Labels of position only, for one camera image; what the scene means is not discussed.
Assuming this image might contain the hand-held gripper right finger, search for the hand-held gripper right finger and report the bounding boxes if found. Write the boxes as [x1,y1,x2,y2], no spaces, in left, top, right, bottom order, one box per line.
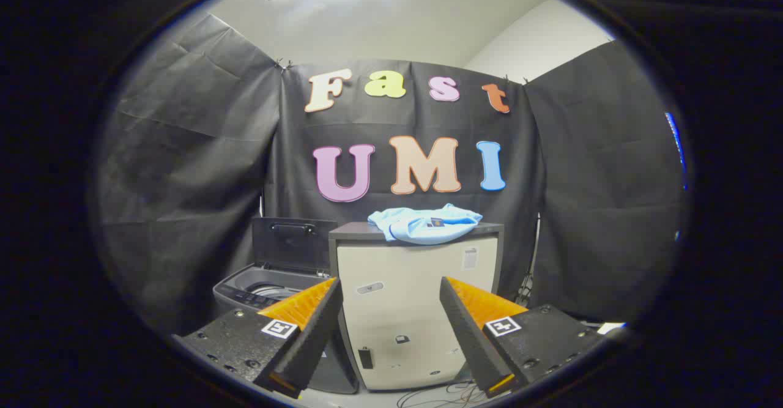
[439,276,612,398]

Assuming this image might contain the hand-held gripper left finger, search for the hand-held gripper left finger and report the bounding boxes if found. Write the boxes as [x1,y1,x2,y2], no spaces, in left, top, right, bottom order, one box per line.
[173,276,344,399]

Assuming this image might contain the grey washing machine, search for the grey washing machine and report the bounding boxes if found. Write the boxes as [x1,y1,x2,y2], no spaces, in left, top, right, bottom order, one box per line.
[212,264,359,395]

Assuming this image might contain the light blue shirt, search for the light blue shirt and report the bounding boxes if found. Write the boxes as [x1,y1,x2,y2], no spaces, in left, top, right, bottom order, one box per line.
[368,204,484,246]

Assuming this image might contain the white cabinet with grey top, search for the white cabinet with grey top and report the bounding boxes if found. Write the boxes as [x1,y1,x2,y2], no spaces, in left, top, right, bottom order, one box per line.
[328,221,505,391]

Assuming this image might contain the black backdrop cloth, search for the black backdrop cloth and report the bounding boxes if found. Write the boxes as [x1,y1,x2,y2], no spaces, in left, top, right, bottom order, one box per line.
[98,13,687,335]

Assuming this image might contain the black floor cables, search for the black floor cables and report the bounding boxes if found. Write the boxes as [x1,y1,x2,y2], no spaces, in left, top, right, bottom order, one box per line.
[396,380,490,408]

